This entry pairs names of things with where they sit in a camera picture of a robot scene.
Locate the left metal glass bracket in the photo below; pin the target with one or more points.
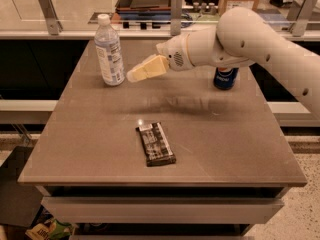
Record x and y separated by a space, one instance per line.
53 24

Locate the metal glass bracket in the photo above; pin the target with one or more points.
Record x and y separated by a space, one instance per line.
304 15
176 11
53 24

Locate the blue pepsi can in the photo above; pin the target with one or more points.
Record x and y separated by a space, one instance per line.
224 79

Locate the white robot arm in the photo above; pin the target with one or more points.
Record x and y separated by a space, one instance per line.
239 39

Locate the clear plastic water bottle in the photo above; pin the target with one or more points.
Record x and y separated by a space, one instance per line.
109 52

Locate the black rxbar chocolate wrapper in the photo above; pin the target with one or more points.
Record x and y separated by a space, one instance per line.
155 144

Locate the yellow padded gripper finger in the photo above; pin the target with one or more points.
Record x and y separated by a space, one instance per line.
153 61
142 73

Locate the green snack bag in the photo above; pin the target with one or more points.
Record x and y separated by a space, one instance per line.
51 229

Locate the right metal glass bracket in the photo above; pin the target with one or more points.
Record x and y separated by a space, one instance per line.
304 15

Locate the white table drawer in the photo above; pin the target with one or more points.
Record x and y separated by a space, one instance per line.
162 210

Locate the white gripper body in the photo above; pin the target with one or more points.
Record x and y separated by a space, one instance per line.
174 55

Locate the middle metal glass bracket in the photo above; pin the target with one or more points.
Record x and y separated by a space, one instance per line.
176 11

